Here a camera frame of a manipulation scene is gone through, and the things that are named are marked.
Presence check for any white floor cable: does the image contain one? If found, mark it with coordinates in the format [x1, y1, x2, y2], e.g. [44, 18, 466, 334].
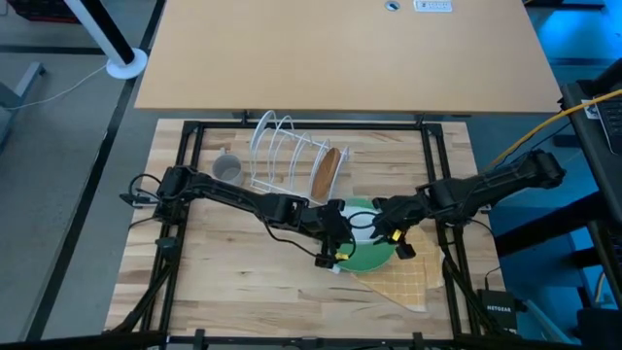
[4, 62, 109, 112]

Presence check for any white pole with round base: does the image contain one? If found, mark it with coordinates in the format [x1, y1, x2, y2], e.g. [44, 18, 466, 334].
[62, 0, 149, 81]

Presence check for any black crate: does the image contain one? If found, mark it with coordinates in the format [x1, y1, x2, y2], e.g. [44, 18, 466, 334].
[5, 0, 82, 24]

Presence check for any beige wooden desk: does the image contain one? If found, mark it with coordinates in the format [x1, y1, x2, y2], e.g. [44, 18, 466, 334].
[134, 0, 564, 116]

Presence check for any grey ceramic mug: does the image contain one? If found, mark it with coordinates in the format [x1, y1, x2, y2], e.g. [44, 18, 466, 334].
[211, 147, 246, 188]

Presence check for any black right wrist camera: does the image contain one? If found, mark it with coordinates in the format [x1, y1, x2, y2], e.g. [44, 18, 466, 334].
[396, 241, 418, 261]

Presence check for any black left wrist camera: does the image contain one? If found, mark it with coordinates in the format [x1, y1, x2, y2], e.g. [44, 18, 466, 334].
[314, 251, 349, 269]

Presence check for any yellow checked cloth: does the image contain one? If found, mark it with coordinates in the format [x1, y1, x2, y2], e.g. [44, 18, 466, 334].
[352, 224, 446, 313]

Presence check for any yellow cable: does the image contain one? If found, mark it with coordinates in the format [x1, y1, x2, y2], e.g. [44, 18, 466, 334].
[480, 88, 622, 171]

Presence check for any green plate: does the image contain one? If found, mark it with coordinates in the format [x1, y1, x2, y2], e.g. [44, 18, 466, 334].
[333, 196, 398, 274]

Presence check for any black Netgear network switch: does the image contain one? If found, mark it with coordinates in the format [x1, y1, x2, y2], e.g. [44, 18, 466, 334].
[475, 289, 519, 334]

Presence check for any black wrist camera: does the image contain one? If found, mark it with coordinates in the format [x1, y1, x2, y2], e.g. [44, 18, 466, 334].
[396, 241, 418, 261]
[314, 251, 349, 269]

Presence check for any black laptop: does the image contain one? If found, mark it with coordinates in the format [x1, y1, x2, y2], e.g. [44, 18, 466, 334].
[593, 96, 622, 157]

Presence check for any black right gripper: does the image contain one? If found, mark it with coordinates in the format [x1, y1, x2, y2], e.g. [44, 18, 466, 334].
[368, 193, 429, 244]

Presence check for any white wire dish rack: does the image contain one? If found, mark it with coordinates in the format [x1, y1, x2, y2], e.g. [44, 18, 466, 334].
[249, 109, 352, 206]

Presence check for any white plate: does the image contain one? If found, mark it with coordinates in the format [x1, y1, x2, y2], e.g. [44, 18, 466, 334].
[339, 204, 388, 243]

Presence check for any brown wooden plate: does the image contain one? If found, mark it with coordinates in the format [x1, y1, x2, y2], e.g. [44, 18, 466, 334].
[310, 147, 343, 200]

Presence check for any grey furniture leg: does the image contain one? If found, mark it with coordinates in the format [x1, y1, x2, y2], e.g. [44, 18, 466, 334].
[0, 61, 48, 147]

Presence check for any black equipment cart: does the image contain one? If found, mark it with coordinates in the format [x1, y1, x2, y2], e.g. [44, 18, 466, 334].
[561, 57, 622, 225]

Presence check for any black aluminium frame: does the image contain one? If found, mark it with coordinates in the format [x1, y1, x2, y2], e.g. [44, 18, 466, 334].
[104, 110, 487, 350]

